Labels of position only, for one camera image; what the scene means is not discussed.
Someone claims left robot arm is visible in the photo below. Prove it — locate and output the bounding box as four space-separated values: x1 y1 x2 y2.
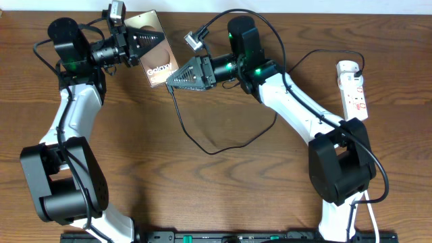
20 18 165 242

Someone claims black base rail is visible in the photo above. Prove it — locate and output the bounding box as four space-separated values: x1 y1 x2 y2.
59 230 399 243

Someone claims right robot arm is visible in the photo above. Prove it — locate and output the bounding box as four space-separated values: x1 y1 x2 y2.
167 9 383 242

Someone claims black charger cable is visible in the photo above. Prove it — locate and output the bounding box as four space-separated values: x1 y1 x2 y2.
165 49 366 156

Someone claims white charger adapter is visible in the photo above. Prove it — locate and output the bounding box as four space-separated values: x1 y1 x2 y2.
336 60 360 76

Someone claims white power strip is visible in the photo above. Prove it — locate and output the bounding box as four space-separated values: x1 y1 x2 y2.
337 72 368 121

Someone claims white power strip cord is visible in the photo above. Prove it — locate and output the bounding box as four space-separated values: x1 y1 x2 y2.
362 188 381 243

